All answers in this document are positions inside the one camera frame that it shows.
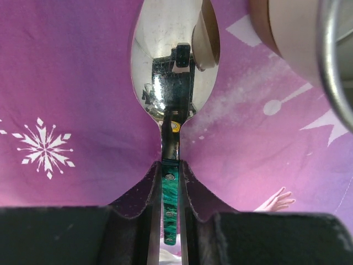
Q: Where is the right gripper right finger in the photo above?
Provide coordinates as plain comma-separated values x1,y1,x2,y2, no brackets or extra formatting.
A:
179,162,352,264

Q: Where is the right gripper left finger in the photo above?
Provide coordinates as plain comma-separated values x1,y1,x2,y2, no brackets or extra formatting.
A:
1,162,161,264

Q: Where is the purple printed placemat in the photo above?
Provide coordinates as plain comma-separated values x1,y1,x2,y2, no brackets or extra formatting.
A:
0,0,353,265

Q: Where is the spoon with green handle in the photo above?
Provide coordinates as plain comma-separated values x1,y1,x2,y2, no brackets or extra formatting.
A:
131,1,220,245

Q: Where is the metal cup with wood band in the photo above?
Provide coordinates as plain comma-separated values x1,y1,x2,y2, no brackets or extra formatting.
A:
248,0,352,130

